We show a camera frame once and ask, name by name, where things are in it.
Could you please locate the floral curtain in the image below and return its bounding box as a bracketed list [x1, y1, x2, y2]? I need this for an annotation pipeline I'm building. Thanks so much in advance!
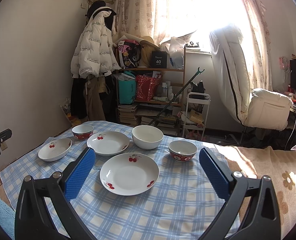
[114, 0, 272, 90]

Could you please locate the white utility cart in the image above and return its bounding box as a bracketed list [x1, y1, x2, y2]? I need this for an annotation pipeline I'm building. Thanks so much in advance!
[181, 92, 211, 141]

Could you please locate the black reaching pole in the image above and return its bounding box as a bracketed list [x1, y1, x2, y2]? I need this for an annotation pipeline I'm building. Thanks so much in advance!
[148, 67, 205, 126]

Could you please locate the cherry plate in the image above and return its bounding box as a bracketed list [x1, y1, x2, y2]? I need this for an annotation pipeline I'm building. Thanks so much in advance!
[38, 138, 73, 162]
[100, 153, 159, 196]
[87, 131, 130, 156]

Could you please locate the brown coat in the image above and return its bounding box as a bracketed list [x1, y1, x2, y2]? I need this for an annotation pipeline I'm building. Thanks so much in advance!
[85, 77, 106, 121]

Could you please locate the black box marked 40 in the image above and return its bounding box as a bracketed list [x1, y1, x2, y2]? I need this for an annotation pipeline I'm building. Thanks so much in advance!
[151, 51, 167, 68]

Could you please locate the brown flower blanket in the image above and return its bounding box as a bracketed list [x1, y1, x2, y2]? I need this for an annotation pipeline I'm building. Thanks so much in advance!
[204, 144, 296, 237]

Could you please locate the red bowl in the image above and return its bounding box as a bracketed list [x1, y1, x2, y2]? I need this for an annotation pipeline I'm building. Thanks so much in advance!
[168, 140, 197, 162]
[72, 125, 94, 140]

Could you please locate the white puffer jacket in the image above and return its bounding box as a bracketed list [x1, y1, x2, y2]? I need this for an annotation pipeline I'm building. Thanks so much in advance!
[70, 7, 121, 79]

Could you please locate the teal bag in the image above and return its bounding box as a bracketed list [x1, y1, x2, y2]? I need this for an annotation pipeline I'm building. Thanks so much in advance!
[118, 71, 137, 105]

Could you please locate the large white bowl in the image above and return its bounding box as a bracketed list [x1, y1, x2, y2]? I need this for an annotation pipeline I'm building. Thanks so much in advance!
[132, 125, 164, 150]

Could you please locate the wooden shelf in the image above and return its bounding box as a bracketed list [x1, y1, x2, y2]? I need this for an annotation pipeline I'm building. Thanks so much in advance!
[114, 45, 185, 125]

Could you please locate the red gift bag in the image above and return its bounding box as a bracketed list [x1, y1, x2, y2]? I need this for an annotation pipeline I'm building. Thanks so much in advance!
[136, 75, 160, 101]

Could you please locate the white recliner chair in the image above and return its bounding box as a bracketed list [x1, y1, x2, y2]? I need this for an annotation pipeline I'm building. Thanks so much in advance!
[210, 26, 293, 131]

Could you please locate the blue plaid cloth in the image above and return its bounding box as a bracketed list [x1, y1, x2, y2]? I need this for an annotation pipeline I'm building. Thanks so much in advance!
[0, 121, 224, 239]

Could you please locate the stack of books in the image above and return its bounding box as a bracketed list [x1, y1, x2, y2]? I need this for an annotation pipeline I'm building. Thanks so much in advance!
[118, 103, 140, 126]

